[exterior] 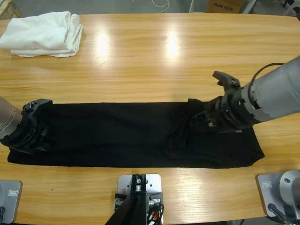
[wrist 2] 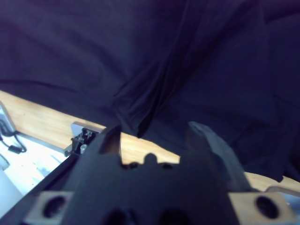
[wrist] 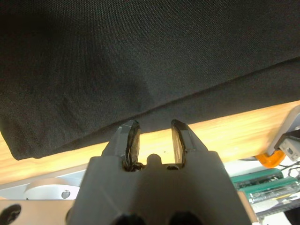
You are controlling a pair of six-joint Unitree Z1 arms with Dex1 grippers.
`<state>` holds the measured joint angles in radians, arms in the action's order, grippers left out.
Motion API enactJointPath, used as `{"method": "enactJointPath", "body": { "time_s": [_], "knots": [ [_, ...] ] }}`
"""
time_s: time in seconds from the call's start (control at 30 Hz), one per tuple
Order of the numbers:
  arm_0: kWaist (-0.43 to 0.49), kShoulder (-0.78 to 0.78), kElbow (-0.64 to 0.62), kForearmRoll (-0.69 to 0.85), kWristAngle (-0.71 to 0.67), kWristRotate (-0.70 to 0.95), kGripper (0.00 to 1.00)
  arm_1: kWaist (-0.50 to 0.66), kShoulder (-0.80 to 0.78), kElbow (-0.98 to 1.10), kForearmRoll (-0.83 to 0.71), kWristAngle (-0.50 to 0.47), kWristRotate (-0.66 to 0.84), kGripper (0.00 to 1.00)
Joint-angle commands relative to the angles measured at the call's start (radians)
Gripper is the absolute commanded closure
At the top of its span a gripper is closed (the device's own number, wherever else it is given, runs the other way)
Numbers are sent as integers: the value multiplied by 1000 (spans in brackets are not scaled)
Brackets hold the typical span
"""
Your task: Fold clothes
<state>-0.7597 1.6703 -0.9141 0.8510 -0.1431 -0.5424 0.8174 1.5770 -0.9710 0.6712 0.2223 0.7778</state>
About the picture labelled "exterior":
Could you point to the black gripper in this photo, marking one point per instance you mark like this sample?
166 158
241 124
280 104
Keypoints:
229 112
25 133

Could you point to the black Unitree polo shirt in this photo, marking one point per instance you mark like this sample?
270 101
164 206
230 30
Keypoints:
117 136

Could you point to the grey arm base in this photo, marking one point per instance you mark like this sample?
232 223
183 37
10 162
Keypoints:
11 204
267 189

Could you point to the silver connector plug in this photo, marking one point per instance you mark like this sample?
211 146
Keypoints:
154 202
118 203

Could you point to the white folded cloth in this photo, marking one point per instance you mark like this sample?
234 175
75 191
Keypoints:
39 35

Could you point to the AUX cardboard box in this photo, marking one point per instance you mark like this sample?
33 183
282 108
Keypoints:
222 5

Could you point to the grey metal leg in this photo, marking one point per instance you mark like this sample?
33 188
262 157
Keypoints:
248 5

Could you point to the wooden pallet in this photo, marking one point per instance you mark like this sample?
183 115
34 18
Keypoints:
8 9

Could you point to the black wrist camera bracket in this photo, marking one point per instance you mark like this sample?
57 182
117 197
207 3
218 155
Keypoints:
37 104
226 80

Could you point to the white mount block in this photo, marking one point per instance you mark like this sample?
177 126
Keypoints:
154 185

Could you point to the white upright post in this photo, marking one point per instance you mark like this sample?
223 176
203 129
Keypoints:
191 5

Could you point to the dark camera post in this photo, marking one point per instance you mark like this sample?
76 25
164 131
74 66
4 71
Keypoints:
126 215

